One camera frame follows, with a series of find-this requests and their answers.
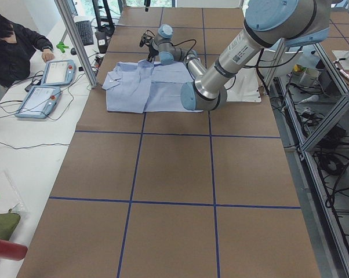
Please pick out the light blue striped shirt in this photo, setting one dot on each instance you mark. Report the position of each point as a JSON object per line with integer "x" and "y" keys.
{"x": 145, "y": 87}

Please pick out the black box with white label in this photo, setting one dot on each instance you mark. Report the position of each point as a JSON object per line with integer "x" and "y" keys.
{"x": 102, "y": 41}

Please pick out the lower blue teach pendant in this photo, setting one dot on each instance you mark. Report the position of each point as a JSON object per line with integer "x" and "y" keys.
{"x": 39, "y": 102}

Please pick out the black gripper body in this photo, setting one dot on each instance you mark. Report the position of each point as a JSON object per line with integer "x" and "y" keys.
{"x": 152, "y": 51}

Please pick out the aluminium frame post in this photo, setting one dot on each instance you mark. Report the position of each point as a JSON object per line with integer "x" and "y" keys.
{"x": 71, "y": 29}

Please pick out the person in black jacket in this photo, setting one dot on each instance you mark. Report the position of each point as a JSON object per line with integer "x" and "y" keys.
{"x": 17, "y": 46}

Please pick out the green plastic toy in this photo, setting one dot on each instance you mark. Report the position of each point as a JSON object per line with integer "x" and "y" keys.
{"x": 62, "y": 46}

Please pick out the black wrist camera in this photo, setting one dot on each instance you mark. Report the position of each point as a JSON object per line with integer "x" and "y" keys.
{"x": 146, "y": 38}

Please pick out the clear bag with green print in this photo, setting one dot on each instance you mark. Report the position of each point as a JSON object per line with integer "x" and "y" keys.
{"x": 11, "y": 199}

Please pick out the olive green cloth pouch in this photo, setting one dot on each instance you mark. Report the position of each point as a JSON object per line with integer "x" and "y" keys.
{"x": 8, "y": 223}

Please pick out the black computer mouse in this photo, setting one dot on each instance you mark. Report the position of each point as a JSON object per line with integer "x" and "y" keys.
{"x": 73, "y": 51}

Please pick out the aluminium side frame rail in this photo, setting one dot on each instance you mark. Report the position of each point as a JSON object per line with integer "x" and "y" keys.
{"x": 314, "y": 121}

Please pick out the red cylinder bottle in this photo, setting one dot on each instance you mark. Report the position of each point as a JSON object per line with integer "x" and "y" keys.
{"x": 12, "y": 251}

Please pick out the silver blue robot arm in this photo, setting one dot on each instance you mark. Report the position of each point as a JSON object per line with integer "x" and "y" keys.
{"x": 299, "y": 23}

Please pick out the black keyboard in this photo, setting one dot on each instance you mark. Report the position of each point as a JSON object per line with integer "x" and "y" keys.
{"x": 85, "y": 32}

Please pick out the upper blue teach pendant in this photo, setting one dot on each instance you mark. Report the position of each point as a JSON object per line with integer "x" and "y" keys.
{"x": 58, "y": 73}

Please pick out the blue teach pendant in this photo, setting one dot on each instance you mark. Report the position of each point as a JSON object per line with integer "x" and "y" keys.
{"x": 58, "y": 73}
{"x": 39, "y": 102}

